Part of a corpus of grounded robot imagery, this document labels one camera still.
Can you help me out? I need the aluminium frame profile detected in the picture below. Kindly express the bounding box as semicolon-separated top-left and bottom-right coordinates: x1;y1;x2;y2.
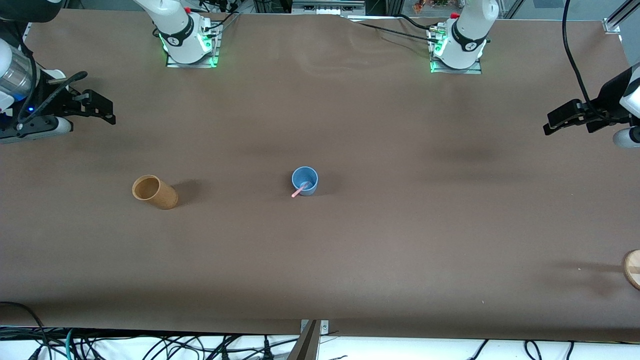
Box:
602;0;640;35

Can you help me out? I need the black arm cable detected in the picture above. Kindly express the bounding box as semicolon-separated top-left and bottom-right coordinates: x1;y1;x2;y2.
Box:
17;71;89;125
562;0;596;108

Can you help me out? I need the grey network switch box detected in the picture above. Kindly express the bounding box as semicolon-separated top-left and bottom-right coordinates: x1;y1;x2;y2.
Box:
291;0;367;16

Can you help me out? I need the round wooden disc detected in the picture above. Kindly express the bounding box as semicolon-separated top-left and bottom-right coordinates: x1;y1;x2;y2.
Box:
622;249;640;292

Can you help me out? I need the grey metal beam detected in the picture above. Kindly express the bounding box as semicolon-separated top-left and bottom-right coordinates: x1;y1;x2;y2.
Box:
286;320;322;360

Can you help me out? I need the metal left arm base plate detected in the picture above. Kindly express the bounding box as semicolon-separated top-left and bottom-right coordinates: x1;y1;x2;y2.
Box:
428;25;484;75

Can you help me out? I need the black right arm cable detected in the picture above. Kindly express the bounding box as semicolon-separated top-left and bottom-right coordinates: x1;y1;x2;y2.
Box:
17;71;89;125

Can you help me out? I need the silver table edge bracket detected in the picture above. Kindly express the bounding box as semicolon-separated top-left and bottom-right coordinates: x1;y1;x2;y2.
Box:
300;319;330;335

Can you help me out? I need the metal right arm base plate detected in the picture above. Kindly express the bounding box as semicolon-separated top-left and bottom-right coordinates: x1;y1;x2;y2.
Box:
166;22;221;69

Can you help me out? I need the brown cardboard cup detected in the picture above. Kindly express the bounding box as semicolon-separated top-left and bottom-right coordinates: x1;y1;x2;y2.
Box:
131;174;179;210

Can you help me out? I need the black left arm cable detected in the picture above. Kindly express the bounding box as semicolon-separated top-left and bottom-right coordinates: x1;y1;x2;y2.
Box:
562;0;596;108

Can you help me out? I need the blue plastic cup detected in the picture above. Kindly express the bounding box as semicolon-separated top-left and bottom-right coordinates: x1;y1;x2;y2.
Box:
291;166;319;197

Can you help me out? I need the black base connector cable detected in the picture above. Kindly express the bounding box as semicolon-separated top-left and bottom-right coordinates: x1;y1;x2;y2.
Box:
197;0;242;32

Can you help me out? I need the black cable on table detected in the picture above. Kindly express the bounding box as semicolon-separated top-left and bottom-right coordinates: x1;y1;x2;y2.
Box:
345;16;441;46

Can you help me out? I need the black looped floor cable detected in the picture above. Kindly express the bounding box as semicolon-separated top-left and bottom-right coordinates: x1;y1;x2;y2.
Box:
0;301;51;360

